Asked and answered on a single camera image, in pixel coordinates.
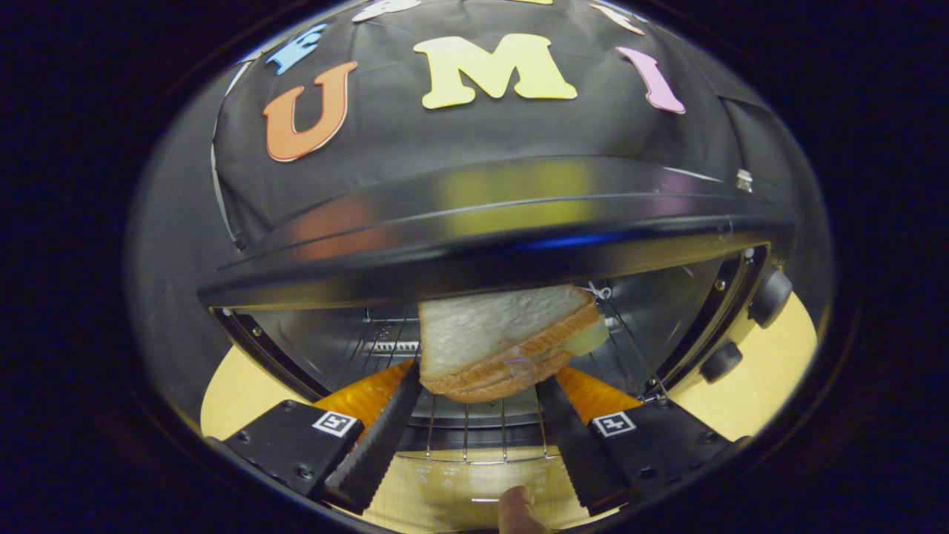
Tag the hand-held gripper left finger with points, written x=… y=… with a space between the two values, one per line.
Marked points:
x=378 y=445

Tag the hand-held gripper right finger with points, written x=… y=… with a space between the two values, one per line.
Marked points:
x=574 y=445

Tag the white bread sandwich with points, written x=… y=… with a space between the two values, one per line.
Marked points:
x=489 y=326

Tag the black toaster oven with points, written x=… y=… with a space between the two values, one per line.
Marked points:
x=482 y=245

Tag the black oven knob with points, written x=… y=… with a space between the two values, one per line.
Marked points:
x=771 y=297
x=721 y=361

